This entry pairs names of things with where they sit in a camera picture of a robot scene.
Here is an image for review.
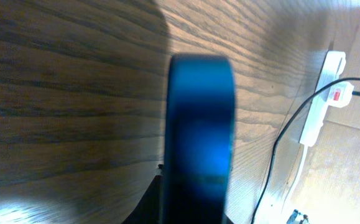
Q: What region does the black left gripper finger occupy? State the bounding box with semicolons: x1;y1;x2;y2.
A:
122;175;162;224

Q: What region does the black USB charger cable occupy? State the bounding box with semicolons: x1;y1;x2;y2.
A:
250;77;360;224

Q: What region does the white charger plug adapter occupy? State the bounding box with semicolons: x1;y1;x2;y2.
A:
326;82;354;108

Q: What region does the brown cardboard panel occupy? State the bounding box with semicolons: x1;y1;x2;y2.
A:
288;6;360;224

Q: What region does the white power strip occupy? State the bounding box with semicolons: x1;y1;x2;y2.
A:
299;50;346;147

